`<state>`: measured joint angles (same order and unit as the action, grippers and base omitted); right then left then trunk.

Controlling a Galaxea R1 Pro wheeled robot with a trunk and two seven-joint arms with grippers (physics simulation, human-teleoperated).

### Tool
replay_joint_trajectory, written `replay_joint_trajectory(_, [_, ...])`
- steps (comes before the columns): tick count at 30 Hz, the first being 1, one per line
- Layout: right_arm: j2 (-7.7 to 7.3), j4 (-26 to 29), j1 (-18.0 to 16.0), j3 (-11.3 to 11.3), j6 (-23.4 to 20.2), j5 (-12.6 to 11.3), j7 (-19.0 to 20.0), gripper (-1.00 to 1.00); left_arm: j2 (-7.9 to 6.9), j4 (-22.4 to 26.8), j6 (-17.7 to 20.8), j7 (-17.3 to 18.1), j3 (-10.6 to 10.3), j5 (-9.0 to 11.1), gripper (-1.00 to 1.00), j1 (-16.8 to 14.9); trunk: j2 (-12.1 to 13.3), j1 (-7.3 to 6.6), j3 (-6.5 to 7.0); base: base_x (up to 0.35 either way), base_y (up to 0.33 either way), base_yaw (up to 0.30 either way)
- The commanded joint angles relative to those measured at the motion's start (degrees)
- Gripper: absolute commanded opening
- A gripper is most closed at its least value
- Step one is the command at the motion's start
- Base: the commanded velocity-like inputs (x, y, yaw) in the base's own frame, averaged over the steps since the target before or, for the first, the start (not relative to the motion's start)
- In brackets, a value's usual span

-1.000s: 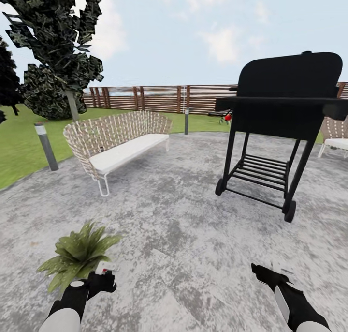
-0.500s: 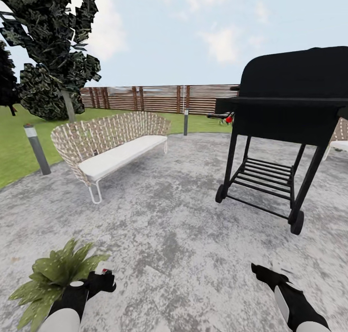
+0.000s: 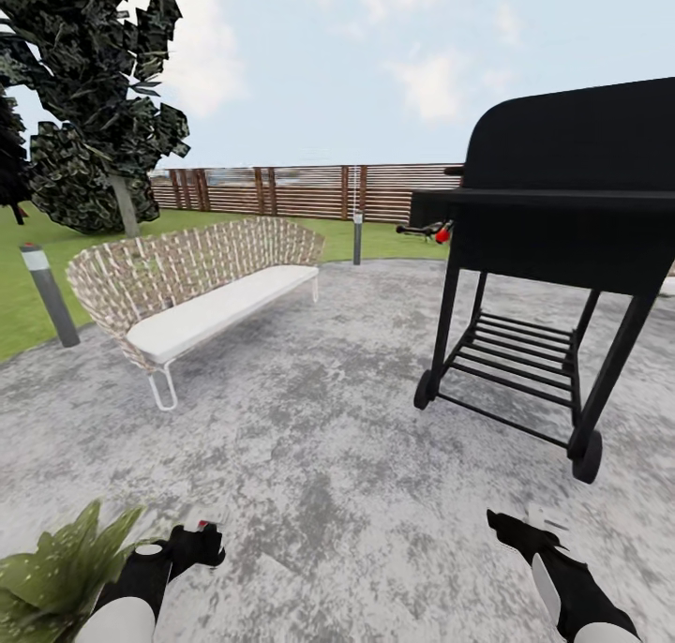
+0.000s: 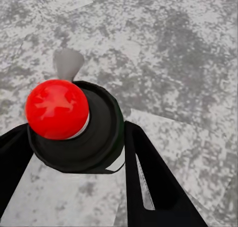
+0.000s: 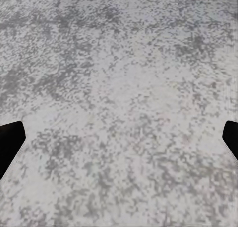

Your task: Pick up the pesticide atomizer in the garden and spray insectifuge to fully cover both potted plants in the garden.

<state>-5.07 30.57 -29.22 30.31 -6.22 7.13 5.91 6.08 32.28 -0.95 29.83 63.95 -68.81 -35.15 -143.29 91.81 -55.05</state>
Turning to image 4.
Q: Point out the insectifuge atomizer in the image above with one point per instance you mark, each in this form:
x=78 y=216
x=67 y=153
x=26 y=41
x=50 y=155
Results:
x=75 y=127

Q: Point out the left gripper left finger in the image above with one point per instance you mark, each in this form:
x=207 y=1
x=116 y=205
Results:
x=15 y=155

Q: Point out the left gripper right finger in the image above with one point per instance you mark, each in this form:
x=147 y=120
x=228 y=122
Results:
x=173 y=208

